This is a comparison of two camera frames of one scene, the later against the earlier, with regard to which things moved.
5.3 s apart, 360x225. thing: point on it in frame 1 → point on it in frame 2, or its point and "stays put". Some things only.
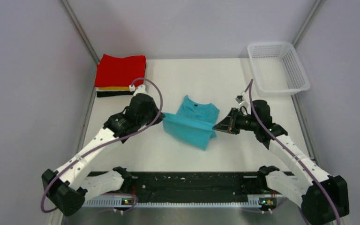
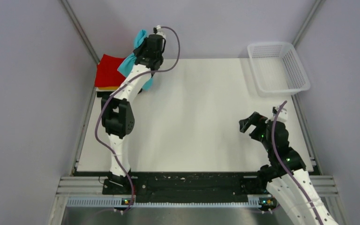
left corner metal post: [81, 31] stays put
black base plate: [194, 186] stays put
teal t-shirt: [193, 122] → [130, 61]
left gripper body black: [146, 118] → [141, 51]
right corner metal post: [306, 22] stays put
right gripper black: [228, 124] → [253, 119]
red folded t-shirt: [112, 71] stays put
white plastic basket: [277, 69] stays put
